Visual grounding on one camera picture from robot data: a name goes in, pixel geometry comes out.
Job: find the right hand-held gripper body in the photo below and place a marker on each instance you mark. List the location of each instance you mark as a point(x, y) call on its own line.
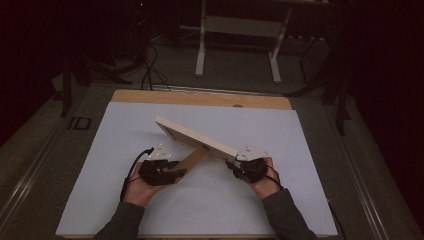
point(254, 168)

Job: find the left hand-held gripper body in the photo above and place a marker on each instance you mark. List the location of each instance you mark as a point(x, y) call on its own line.
point(153, 173)

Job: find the light wooden picture frame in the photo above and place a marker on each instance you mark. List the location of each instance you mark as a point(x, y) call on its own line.
point(196, 138)

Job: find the person's right hand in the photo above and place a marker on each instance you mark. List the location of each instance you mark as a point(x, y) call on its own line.
point(268, 186)

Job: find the person's left hand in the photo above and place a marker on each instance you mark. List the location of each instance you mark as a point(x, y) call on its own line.
point(138, 191)

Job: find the black floor plate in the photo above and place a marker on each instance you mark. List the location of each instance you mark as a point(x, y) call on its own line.
point(80, 123)

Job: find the black metal stand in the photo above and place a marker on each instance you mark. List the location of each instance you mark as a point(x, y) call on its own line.
point(66, 93)
point(341, 110)

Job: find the white metal desk frame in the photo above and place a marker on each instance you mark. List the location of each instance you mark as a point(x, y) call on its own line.
point(200, 60)

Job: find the metal floor rail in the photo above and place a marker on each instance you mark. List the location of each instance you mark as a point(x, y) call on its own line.
point(26, 181)
point(363, 186)

